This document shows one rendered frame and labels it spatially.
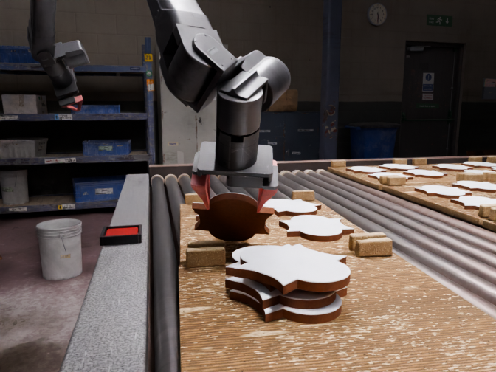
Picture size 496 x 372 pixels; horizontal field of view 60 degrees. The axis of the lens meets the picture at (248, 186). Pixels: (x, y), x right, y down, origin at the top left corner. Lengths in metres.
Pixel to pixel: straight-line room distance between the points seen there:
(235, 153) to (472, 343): 0.34
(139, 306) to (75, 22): 5.25
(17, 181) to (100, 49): 1.80
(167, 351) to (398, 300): 0.28
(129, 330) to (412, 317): 0.32
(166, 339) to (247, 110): 0.28
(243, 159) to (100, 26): 5.20
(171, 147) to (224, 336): 4.72
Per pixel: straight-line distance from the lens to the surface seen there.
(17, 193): 5.27
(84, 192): 5.08
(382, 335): 0.50
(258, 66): 0.59
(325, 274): 0.51
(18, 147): 5.14
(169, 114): 5.12
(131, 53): 5.67
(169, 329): 0.53
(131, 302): 0.61
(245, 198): 0.64
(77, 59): 1.37
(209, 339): 0.47
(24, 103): 5.17
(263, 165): 0.59
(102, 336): 0.54
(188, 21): 0.57
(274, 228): 0.85
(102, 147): 5.07
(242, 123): 0.54
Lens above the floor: 1.17
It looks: 10 degrees down
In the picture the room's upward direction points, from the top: straight up
